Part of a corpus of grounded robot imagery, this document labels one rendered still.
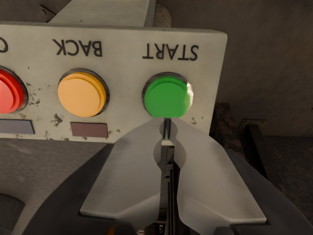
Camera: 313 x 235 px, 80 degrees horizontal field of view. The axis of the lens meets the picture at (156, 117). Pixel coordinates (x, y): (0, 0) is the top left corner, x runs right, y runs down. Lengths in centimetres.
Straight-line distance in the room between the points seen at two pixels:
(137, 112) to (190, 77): 6
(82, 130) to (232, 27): 71
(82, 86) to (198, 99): 10
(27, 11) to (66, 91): 75
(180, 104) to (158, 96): 2
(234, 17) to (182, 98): 67
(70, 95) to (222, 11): 68
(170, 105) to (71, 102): 9
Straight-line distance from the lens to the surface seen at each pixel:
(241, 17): 82
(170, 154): 126
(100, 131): 19
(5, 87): 20
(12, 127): 24
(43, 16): 88
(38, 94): 20
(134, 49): 16
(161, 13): 68
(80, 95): 17
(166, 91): 16
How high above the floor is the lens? 73
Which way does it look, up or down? 42 degrees down
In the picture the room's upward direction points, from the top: 177 degrees counter-clockwise
